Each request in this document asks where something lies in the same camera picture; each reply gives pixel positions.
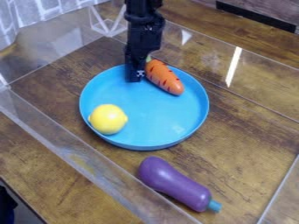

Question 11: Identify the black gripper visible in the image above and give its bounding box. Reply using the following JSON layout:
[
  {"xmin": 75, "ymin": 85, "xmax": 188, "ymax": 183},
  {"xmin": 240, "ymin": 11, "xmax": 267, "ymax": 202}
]
[{"xmin": 126, "ymin": 16, "xmax": 164, "ymax": 82}]

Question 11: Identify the orange toy carrot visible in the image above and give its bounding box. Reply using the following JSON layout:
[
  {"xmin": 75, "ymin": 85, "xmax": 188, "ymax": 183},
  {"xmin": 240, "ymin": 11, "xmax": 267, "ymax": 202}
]
[{"xmin": 144, "ymin": 57, "xmax": 184, "ymax": 95}]

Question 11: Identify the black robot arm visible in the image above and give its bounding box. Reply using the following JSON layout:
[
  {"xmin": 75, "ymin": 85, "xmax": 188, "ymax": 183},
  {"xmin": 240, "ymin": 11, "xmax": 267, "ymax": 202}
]
[{"xmin": 126, "ymin": 0, "xmax": 164, "ymax": 82}]

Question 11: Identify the yellow toy lemon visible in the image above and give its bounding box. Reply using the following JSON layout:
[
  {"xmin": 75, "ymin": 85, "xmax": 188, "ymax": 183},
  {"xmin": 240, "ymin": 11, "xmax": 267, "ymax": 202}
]
[{"xmin": 88, "ymin": 104, "xmax": 128, "ymax": 135}]

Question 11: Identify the blue round plate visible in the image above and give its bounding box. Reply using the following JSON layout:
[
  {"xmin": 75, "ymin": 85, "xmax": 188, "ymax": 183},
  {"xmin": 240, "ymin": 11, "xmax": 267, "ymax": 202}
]
[{"xmin": 79, "ymin": 66, "xmax": 210, "ymax": 151}]

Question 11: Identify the black baseboard strip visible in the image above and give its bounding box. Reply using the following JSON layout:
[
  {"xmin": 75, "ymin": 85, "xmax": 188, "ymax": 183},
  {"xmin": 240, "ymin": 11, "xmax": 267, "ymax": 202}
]
[{"xmin": 216, "ymin": 0, "xmax": 297, "ymax": 33}]

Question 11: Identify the white patterned curtain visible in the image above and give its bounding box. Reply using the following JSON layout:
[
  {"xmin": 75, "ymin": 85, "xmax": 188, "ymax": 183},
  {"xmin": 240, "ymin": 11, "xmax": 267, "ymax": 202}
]
[{"xmin": 0, "ymin": 0, "xmax": 108, "ymax": 51}]

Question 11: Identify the purple toy eggplant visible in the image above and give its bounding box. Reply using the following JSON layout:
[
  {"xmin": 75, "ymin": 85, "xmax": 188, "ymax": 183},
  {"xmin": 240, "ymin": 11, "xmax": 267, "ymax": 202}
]
[{"xmin": 138, "ymin": 157, "xmax": 222, "ymax": 213}]

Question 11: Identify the clear acrylic enclosure wall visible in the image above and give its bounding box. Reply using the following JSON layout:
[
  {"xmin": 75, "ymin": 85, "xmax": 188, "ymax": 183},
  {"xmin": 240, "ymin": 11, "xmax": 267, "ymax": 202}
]
[{"xmin": 0, "ymin": 0, "xmax": 299, "ymax": 224}]

